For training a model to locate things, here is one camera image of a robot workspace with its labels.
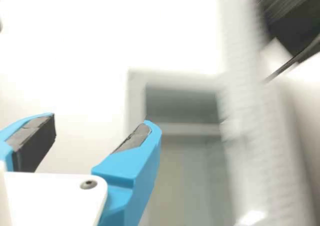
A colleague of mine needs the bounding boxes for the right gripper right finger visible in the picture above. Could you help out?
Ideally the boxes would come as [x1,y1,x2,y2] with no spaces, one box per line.
[91,120,163,226]

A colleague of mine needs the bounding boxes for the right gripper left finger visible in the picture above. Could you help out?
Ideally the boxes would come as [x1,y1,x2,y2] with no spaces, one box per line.
[0,112,57,173]

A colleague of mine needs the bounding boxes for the incubator door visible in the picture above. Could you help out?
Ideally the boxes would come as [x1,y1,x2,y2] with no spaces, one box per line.
[217,0,320,226]

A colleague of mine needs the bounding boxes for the white incubator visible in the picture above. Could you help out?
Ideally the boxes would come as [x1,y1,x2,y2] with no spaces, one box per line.
[126,68,227,226]

